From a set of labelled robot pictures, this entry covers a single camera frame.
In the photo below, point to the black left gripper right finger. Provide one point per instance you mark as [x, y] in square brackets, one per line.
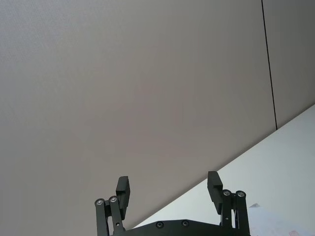
[214, 194]

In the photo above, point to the white table cloth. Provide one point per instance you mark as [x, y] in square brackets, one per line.
[270, 172]

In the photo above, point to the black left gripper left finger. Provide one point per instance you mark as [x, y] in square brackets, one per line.
[122, 194]

